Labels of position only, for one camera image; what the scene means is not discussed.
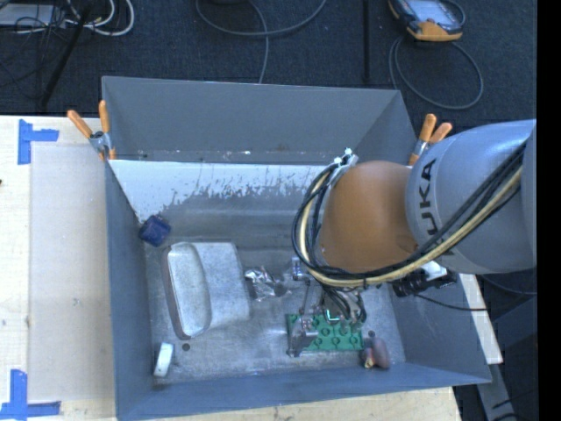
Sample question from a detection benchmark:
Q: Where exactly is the grey metal bin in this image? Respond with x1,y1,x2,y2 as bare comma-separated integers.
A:
100,75,493,421

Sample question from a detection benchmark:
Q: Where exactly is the pale flat board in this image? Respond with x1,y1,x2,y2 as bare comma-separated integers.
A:
26,140,117,405

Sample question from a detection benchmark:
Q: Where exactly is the brown toy animal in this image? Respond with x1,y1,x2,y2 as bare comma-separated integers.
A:
359,330,392,370

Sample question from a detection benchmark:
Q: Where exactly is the crumpled silver foil packet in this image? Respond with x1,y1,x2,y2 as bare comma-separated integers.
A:
243,266,292,303

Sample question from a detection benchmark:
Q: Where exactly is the dark blue small block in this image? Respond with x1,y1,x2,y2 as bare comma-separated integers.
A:
138,214,173,248

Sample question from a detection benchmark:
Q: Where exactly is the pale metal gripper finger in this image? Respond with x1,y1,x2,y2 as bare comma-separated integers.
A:
288,256,313,286
286,317,320,359

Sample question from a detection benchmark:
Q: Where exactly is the dark green flat block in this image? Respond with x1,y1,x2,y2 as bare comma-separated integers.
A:
285,312,366,353

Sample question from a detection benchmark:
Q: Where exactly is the black cylinder on white bracket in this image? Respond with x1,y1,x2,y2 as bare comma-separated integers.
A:
391,260,459,300

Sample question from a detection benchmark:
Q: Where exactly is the small white plastic piece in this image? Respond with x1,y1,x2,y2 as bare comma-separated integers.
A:
153,342,175,377

